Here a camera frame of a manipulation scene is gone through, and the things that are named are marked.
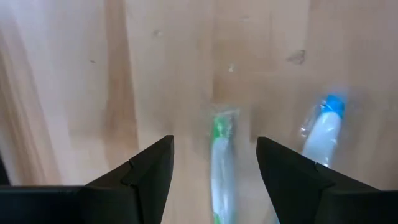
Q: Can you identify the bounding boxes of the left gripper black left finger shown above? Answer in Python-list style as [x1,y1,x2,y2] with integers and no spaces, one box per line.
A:
[83,134,175,224]

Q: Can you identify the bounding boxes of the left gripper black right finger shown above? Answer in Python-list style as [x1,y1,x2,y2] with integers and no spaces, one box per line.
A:
[256,136,336,224]

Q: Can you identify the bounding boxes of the green wrapped toothbrush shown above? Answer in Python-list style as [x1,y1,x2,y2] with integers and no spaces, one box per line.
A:
[207,105,243,224]

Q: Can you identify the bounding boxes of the blue wrapped toothbrush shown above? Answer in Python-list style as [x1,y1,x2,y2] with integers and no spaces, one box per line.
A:
[298,93,348,169]

